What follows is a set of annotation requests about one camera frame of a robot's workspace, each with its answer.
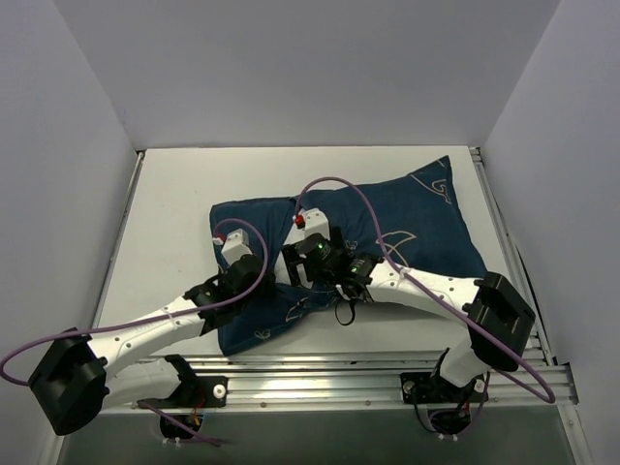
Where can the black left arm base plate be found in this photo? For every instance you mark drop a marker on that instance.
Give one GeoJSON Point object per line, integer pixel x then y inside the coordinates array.
{"type": "Point", "coordinates": [204, 392]}

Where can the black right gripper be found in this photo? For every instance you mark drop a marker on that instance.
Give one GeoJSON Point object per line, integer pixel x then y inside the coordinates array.
{"type": "Point", "coordinates": [292, 264]}

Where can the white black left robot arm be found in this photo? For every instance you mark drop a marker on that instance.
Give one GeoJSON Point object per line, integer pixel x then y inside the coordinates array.
{"type": "Point", "coordinates": [81, 375]}

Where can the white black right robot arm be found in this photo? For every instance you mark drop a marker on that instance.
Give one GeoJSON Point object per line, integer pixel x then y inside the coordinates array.
{"type": "Point", "coordinates": [497, 318]}

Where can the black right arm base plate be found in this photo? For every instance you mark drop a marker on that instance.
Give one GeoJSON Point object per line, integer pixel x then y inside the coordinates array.
{"type": "Point", "coordinates": [425, 388]}

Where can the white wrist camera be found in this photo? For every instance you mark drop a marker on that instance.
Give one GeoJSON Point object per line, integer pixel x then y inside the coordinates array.
{"type": "Point", "coordinates": [234, 246]}
{"type": "Point", "coordinates": [311, 221]}

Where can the blue pillowcase with gold script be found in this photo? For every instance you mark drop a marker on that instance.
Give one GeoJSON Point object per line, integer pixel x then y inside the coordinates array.
{"type": "Point", "coordinates": [415, 218]}

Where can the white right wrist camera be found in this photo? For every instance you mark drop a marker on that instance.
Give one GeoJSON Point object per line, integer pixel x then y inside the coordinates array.
{"type": "Point", "coordinates": [311, 221]}

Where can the aluminium right side rail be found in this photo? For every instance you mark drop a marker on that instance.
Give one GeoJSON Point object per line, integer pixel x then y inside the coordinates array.
{"type": "Point", "coordinates": [516, 270]}

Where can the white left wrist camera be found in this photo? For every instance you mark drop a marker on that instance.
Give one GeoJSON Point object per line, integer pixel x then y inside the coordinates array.
{"type": "Point", "coordinates": [234, 246]}

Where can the aluminium rail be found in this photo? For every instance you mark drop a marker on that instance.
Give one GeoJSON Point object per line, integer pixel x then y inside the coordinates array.
{"type": "Point", "coordinates": [132, 188]}
{"type": "Point", "coordinates": [516, 270]}

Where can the aluminium front rail frame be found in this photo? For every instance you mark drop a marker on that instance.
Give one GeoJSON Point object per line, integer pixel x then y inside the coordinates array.
{"type": "Point", "coordinates": [340, 410]}

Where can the aluminium left side rail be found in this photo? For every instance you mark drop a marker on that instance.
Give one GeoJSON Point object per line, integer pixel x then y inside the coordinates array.
{"type": "Point", "coordinates": [132, 188]}

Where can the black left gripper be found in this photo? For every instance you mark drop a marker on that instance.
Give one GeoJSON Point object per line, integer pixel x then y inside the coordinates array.
{"type": "Point", "coordinates": [264, 279]}

